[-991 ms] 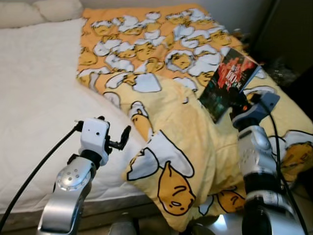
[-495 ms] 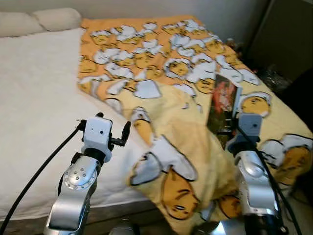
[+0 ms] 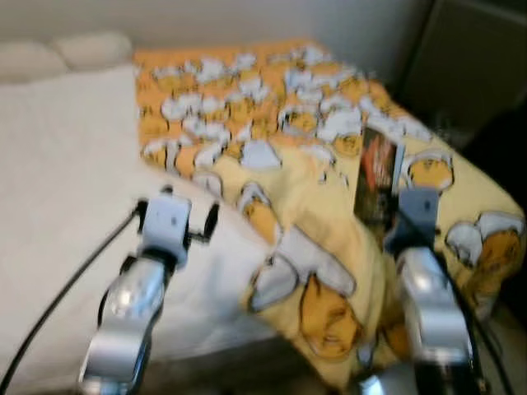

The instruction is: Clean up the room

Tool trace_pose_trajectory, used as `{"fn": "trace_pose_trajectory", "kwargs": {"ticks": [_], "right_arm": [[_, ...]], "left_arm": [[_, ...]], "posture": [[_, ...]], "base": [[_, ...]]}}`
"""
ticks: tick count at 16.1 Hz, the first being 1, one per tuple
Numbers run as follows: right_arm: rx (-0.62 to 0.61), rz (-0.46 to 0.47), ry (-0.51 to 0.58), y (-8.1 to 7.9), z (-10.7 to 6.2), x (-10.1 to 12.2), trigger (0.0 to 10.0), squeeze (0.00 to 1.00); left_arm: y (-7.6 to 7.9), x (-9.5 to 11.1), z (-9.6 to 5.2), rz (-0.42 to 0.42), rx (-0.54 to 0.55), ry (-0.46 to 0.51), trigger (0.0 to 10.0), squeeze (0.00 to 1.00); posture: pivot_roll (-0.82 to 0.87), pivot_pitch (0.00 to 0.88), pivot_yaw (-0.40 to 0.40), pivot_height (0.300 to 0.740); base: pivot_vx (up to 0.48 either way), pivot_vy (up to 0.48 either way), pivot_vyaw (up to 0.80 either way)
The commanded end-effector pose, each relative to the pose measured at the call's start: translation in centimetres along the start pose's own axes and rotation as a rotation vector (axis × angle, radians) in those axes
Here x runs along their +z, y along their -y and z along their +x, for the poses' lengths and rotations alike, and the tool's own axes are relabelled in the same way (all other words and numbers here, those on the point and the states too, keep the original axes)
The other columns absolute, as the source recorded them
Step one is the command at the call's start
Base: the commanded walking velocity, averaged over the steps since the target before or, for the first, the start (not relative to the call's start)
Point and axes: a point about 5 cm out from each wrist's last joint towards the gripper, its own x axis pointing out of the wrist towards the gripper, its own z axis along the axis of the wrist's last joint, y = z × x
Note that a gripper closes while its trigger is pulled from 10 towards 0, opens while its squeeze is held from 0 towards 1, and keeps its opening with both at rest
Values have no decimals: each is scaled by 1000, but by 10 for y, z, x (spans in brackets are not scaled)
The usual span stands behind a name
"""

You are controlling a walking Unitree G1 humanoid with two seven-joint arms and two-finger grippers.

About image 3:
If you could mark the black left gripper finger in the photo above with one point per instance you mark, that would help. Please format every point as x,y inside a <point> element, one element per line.
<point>211,222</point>

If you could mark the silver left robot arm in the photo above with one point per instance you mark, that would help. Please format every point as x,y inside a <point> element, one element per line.
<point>132,296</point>

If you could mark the beige twisted bolster pillow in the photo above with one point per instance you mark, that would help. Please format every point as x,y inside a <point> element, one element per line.
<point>49,58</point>

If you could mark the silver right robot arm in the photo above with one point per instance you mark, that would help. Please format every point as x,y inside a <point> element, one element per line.
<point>428,304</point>

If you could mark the dark wooden cabinet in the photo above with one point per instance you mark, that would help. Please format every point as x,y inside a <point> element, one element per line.
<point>469,66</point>

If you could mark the dark book with red cover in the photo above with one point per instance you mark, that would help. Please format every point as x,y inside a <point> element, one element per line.
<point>377,169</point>

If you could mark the yellow egg cartoon blanket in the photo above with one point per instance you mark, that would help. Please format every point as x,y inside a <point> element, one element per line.
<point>247,99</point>

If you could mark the white quilted mattress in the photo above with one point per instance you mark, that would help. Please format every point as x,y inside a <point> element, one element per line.
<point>74,148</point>

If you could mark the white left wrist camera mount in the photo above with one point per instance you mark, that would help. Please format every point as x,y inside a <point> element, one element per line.
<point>165,218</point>

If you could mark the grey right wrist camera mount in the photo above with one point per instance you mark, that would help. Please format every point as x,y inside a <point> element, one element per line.
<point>416,214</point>

